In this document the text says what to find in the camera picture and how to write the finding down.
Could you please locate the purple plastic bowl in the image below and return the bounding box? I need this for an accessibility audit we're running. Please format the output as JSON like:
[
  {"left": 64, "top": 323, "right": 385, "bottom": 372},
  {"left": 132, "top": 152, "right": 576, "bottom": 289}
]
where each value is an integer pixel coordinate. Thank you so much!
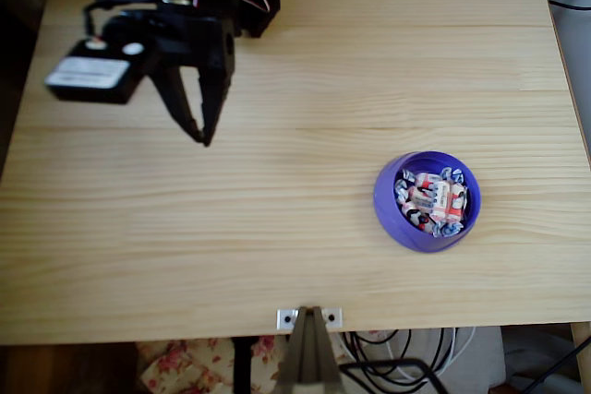
[{"left": 372, "top": 149, "right": 483, "bottom": 255}]

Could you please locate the black metal pole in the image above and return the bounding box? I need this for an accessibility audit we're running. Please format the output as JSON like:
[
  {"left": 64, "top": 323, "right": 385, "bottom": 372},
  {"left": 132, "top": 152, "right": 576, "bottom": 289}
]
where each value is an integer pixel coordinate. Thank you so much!
[{"left": 230, "top": 337, "right": 254, "bottom": 394}]

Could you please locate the black camera box white label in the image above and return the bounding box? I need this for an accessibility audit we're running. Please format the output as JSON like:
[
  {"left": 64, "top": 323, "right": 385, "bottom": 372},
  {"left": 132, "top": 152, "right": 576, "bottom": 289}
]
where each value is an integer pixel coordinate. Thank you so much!
[{"left": 44, "top": 39, "right": 152, "bottom": 106}]

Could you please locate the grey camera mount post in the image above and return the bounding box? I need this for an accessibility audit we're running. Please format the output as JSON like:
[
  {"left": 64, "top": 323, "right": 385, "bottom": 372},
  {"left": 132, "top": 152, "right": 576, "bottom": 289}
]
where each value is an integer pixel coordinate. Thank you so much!
[{"left": 275, "top": 304, "right": 344, "bottom": 387}]

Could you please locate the silver metal bracket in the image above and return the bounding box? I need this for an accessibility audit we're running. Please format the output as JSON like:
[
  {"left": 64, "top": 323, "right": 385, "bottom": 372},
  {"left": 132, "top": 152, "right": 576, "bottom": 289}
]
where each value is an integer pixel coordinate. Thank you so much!
[{"left": 276, "top": 306, "right": 344, "bottom": 331}]

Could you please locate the floral patterned cloth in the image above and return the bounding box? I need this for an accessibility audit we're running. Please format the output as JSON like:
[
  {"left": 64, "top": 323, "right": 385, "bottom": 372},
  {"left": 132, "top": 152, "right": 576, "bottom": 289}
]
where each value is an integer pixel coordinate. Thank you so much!
[{"left": 136, "top": 337, "right": 296, "bottom": 394}]

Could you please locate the thin black camera cable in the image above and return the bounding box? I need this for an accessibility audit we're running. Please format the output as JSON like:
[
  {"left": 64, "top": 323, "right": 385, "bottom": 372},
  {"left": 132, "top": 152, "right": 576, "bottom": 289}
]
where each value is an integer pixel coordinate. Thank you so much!
[{"left": 81, "top": 0, "right": 115, "bottom": 43}]

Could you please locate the wooden table leg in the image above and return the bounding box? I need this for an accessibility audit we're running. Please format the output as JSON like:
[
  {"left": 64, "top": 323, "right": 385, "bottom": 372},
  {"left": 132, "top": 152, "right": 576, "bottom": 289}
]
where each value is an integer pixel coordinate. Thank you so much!
[{"left": 570, "top": 322, "right": 591, "bottom": 394}]

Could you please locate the white cable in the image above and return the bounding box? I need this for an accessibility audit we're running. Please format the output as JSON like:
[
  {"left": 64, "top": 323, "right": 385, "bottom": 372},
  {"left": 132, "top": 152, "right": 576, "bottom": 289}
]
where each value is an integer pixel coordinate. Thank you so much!
[{"left": 340, "top": 327, "right": 476, "bottom": 382}]

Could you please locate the black coiled cable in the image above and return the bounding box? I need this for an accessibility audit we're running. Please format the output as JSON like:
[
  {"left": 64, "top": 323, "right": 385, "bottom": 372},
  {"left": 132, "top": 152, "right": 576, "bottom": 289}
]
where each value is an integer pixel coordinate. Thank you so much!
[{"left": 344, "top": 328, "right": 459, "bottom": 387}]

